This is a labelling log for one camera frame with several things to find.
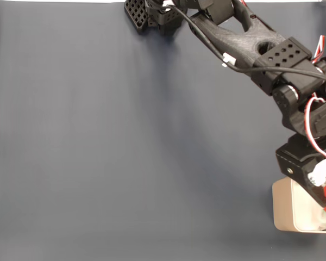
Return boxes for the beige box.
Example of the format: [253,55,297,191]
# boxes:
[272,175,326,234]

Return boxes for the white crumpled tissue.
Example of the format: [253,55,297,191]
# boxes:
[314,206,326,232]

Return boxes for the grey table mat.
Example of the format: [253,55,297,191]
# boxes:
[0,2,326,261]

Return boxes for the white red servo cable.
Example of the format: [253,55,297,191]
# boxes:
[305,96,326,159]
[311,34,326,65]

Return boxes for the white cable clip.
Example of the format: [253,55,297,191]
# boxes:
[221,53,237,68]

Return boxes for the black camera cable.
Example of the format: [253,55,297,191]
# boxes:
[171,4,326,81]

